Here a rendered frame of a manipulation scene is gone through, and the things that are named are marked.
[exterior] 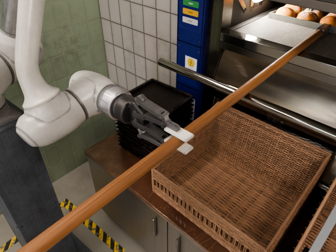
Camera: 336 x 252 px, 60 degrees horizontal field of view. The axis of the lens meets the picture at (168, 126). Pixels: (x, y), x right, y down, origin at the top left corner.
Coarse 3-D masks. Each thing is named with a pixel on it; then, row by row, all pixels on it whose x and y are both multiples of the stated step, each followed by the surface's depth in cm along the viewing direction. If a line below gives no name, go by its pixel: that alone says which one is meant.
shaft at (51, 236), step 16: (320, 32) 120; (304, 48) 111; (272, 64) 97; (256, 80) 89; (240, 96) 83; (208, 112) 76; (192, 128) 71; (176, 144) 67; (144, 160) 62; (160, 160) 64; (128, 176) 59; (96, 192) 56; (112, 192) 56; (80, 208) 53; (96, 208) 54; (64, 224) 50; (32, 240) 48; (48, 240) 48
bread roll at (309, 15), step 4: (300, 12) 135; (304, 12) 134; (308, 12) 132; (312, 12) 132; (296, 16) 137; (300, 16) 134; (304, 16) 133; (308, 16) 132; (312, 16) 132; (316, 16) 132; (308, 20) 133; (312, 20) 132; (316, 20) 132
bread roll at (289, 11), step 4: (280, 8) 140; (284, 8) 138; (288, 8) 137; (292, 8) 138; (276, 12) 142; (280, 12) 139; (284, 12) 138; (288, 12) 137; (292, 12) 137; (292, 16) 137
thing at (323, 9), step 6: (276, 0) 91; (282, 0) 90; (288, 0) 89; (294, 0) 88; (300, 0) 86; (306, 0) 85; (312, 0) 84; (318, 0) 84; (300, 6) 87; (306, 6) 86; (312, 6) 85; (318, 6) 84; (324, 6) 83; (330, 6) 82; (330, 12) 82
